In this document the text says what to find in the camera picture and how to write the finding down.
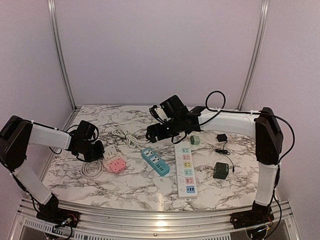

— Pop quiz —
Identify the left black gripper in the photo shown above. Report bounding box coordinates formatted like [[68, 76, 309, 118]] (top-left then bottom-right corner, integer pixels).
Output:
[[77, 140, 105, 163]]

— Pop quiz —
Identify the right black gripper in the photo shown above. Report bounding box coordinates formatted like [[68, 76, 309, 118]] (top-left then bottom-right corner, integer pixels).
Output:
[[145, 117, 182, 143]]

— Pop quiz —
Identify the white plug adapter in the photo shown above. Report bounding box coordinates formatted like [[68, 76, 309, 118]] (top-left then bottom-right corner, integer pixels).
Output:
[[103, 145, 118, 160]]

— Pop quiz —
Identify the pink round power strip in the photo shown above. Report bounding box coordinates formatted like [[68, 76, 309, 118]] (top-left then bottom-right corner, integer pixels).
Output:
[[102, 155, 124, 174]]

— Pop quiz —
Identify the light green USB adapter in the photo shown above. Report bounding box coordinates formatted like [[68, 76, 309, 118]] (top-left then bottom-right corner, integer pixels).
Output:
[[190, 135, 201, 145]]

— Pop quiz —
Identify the teal power strip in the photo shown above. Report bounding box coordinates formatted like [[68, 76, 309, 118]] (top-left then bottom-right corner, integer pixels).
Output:
[[141, 147, 170, 177]]

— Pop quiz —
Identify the white long power strip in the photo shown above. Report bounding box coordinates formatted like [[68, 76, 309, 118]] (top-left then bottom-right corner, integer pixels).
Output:
[[174, 141, 198, 201]]

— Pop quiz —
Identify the dark green cube socket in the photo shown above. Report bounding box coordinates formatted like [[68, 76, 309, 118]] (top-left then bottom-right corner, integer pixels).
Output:
[[213, 162, 229, 180]]

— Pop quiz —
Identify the pink square plug adapter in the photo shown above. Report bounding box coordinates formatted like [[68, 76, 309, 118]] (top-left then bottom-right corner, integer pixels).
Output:
[[108, 158, 126, 174]]

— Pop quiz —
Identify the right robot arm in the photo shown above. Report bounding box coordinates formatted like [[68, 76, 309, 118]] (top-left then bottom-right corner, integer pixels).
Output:
[[145, 106, 284, 224]]

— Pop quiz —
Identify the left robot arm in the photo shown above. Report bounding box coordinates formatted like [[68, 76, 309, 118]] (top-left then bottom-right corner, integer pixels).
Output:
[[0, 115, 104, 223]]

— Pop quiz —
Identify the black power adapter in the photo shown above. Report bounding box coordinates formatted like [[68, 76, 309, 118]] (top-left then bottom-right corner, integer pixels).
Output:
[[216, 133, 228, 143]]

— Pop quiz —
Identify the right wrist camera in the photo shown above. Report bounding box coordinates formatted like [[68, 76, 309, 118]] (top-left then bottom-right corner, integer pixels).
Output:
[[149, 94, 189, 122]]

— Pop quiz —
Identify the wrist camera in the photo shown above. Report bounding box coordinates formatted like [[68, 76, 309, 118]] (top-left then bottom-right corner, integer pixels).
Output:
[[75, 120, 99, 143], [149, 94, 189, 122]]

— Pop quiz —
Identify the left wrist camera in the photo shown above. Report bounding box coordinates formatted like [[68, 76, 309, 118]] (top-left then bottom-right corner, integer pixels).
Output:
[[75, 120, 99, 143]]

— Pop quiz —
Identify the coiled white cable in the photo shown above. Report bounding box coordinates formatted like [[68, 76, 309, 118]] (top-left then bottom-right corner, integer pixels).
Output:
[[81, 161, 104, 179]]

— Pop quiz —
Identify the teal strip white cord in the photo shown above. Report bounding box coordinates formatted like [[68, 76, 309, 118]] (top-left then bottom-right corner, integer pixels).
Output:
[[111, 124, 151, 150]]

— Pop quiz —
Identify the thin black cable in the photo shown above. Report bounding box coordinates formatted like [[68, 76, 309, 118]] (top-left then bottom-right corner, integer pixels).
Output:
[[214, 142, 236, 174]]

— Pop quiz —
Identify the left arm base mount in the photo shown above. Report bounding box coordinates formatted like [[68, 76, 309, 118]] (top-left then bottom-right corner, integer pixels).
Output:
[[36, 208, 80, 228]]

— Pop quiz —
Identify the front aluminium rail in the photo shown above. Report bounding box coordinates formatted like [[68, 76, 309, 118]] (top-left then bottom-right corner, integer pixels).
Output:
[[4, 198, 302, 240]]

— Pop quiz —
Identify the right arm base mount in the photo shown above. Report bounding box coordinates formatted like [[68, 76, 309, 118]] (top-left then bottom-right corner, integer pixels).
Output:
[[230, 210, 275, 229]]

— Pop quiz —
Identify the right aluminium frame post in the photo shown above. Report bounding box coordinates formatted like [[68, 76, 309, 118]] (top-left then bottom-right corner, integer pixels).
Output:
[[237, 0, 270, 110]]

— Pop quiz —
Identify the aluminium frame post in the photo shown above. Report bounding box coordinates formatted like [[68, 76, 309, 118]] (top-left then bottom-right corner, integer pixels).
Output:
[[47, 0, 77, 111], [237, 0, 270, 110]]

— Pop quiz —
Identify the left aluminium frame post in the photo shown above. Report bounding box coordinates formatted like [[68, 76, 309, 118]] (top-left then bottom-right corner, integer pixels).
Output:
[[47, 0, 77, 111]]

